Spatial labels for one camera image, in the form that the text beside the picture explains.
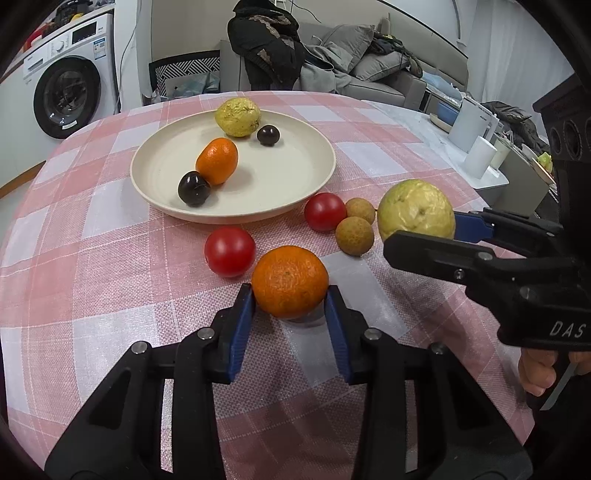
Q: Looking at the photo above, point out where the yellow green guava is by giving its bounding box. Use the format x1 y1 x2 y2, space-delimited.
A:
377 179 456 241

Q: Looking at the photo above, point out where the brown longan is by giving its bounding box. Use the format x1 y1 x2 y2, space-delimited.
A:
346 197 377 225
335 217 375 257

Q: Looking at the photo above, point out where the large orange tangerine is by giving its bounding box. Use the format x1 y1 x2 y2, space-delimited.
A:
252 245 329 320

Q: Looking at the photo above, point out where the small orange tangerine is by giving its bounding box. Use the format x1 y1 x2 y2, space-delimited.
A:
195 138 238 186

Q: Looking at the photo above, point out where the yellow guava rough skin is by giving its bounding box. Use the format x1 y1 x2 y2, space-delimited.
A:
214 97 262 138

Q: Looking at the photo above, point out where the right hand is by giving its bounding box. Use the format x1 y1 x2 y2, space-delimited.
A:
517 347 591 398

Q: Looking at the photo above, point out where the white cylinder cup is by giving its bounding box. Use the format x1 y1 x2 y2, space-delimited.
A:
462 136 497 179

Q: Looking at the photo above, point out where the white marble coffee table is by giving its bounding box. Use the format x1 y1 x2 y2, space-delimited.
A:
369 101 509 193

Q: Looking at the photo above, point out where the red tomato right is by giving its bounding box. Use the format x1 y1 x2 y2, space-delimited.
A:
304 192 348 232

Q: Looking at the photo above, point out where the red tomato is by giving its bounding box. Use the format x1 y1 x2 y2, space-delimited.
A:
304 192 348 232
204 227 256 278

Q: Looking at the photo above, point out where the white kettle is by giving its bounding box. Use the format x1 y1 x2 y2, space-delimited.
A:
449 96 500 153

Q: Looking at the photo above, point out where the cream round plate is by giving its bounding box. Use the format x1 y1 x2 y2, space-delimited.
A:
130 110 337 225

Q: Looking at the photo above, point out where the pink checkered tablecloth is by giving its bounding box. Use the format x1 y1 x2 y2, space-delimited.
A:
1 95 534 479

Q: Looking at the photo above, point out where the red tomato left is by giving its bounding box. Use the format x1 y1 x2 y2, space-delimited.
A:
204 227 256 278

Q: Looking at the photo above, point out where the grey sofa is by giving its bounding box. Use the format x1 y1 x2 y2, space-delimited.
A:
221 10 469 110

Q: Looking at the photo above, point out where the grey blanket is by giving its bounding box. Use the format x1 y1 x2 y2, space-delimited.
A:
300 42 353 94

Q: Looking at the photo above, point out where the grey pillow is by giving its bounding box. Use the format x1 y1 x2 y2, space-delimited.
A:
321 24 374 73

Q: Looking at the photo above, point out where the black jacket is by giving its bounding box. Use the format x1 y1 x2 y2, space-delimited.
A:
228 0 305 91

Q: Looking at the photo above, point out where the black patterned basket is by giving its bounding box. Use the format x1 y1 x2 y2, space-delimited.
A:
148 50 221 103

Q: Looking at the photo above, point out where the white washing machine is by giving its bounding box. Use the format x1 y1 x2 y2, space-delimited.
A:
22 9 119 140

